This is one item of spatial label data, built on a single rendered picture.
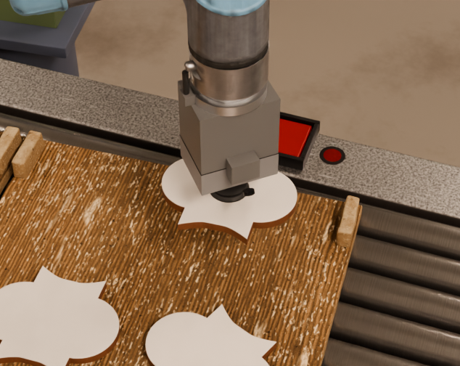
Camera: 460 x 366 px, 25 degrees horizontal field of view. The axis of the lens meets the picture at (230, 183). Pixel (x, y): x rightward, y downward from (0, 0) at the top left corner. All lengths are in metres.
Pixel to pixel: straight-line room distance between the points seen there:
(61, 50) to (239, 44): 0.65
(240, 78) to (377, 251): 0.33
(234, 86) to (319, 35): 1.99
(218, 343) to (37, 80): 0.51
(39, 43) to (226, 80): 0.64
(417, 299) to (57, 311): 0.39
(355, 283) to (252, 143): 0.23
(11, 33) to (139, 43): 1.36
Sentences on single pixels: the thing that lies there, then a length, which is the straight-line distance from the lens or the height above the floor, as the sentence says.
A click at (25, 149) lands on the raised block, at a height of 0.96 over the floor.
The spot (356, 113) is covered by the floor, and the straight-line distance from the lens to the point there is 2.73.
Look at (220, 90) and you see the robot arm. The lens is 0.98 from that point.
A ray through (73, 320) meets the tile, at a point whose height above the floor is 0.95.
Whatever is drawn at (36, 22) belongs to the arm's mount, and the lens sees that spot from 1.60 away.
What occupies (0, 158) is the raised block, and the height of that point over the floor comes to 0.96.
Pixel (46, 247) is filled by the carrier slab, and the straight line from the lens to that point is 1.20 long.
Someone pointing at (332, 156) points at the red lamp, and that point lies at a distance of 1.32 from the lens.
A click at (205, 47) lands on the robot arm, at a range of 0.95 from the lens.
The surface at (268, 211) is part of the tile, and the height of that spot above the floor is 1.02.
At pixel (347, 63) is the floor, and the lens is 2.87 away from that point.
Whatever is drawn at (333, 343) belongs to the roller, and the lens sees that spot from 1.13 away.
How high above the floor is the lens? 1.85
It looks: 47 degrees down
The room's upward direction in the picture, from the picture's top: straight up
